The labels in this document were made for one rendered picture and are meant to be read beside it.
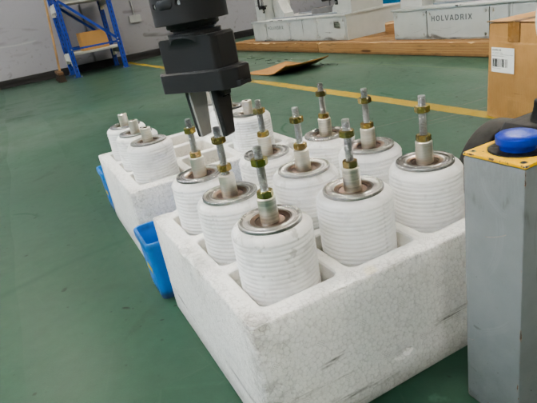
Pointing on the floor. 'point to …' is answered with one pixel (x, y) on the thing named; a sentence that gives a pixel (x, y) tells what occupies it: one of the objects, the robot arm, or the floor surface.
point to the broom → (55, 51)
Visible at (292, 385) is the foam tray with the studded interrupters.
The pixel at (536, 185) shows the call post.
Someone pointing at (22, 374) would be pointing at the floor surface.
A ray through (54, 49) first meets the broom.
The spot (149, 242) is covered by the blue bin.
